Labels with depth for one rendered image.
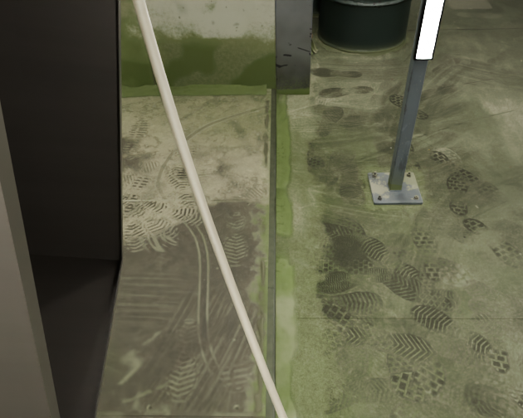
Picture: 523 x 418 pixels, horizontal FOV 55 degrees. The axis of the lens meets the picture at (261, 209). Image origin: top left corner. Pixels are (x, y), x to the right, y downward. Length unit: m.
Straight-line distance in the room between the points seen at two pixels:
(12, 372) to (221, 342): 1.10
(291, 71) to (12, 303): 2.38
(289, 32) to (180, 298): 1.48
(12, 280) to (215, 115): 2.18
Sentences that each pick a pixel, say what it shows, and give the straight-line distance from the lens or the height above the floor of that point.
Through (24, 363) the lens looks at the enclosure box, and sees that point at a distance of 0.55.
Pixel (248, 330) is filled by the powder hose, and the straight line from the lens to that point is 0.91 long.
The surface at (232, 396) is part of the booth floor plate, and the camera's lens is 1.53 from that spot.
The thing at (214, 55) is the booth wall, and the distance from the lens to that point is 2.71.
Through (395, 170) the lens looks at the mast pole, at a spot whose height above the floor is 0.12.
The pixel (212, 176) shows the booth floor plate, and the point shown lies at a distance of 2.18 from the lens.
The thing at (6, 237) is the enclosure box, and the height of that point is 1.14.
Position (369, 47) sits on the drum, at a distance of 3.25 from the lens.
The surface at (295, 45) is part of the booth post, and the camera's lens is 2.67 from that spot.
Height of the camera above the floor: 1.40
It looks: 43 degrees down
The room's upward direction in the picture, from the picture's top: 2 degrees counter-clockwise
